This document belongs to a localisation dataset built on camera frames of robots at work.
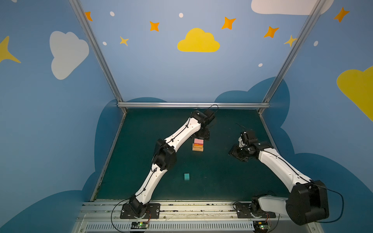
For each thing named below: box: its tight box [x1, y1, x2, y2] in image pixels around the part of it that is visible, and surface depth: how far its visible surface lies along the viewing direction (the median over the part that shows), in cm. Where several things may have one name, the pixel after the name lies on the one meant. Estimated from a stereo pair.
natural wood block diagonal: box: [191, 144, 204, 152], surface depth 100 cm
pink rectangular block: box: [193, 138, 204, 145], surface depth 95 cm
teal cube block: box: [184, 173, 190, 181], surface depth 86 cm
